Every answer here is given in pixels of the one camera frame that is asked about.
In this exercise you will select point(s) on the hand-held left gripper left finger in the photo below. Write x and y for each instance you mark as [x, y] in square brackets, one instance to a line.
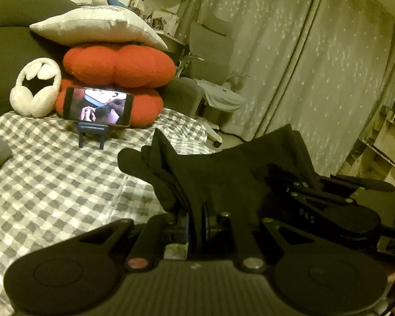
[183, 228]

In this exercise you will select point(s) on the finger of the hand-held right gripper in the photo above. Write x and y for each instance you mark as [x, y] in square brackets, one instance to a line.
[358, 184]
[319, 194]

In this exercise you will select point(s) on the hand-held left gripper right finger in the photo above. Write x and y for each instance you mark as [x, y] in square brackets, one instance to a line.
[206, 225]

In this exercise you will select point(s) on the black garment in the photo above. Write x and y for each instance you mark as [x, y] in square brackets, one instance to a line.
[217, 177]

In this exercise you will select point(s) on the wooden shelf unit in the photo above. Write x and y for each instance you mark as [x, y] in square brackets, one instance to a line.
[381, 144]

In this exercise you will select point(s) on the pale patterned curtain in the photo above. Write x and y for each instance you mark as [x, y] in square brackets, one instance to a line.
[299, 72]

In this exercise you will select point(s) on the blue phone stand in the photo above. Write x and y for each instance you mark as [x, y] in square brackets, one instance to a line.
[93, 131]

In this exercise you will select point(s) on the grey white checkered blanket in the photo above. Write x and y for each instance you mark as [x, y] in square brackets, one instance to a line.
[52, 187]

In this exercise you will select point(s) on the smartphone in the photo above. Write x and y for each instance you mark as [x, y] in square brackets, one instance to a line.
[98, 107]

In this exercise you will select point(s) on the white office chair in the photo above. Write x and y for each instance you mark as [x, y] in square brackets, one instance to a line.
[214, 62]

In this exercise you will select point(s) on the white fluffy earmuffs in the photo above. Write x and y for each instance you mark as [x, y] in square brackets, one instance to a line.
[23, 102]

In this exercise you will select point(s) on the white pillow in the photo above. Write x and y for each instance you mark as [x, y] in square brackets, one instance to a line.
[98, 23]

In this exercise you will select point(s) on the blue plush toy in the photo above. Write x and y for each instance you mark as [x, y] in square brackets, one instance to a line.
[110, 0]

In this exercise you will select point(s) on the grey sofa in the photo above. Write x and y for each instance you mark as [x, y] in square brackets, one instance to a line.
[6, 56]

